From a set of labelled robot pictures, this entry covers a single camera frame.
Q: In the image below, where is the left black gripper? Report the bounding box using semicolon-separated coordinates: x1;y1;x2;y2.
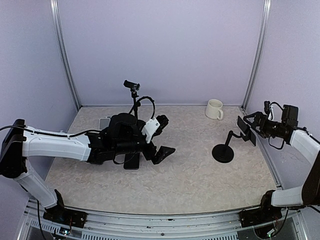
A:
114;126;176;164

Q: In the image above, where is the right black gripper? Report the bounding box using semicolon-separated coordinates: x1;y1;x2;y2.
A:
244;110;286;138

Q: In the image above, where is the purple phone black screen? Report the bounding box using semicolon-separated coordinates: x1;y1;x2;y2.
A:
123;152;140;170

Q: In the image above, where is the short bent black phone stand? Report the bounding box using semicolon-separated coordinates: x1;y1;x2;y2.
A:
211;130;248;164

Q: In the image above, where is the tall black phone stand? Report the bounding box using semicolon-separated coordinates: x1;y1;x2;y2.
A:
123;79;140;119

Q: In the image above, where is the grey folding phone stand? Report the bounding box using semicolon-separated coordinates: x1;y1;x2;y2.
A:
98;116;111;130

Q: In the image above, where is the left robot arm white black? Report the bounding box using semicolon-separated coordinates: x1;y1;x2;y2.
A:
0;112;175;223

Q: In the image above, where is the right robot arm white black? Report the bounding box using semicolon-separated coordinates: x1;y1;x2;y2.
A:
243;101;320;222

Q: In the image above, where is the white ceramic mug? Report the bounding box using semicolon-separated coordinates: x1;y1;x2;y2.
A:
205;99;224;120

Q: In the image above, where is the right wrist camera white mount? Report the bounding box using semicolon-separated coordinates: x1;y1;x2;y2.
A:
264;101;274;121

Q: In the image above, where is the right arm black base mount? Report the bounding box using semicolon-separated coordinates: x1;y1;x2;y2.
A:
238;190;282;228

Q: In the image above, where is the front aluminium frame rail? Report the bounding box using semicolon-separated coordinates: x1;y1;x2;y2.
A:
17;197;311;240

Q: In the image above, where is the right aluminium frame post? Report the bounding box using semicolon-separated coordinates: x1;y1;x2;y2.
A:
241;0;272;112

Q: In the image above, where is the aluminium frame post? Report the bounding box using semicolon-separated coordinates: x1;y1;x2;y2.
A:
50;0;82;111
241;0;272;112

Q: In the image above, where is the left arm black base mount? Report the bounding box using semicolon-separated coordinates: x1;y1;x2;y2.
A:
43;189;88;229

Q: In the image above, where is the left aluminium frame post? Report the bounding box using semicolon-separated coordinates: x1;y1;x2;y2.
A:
50;0;82;111

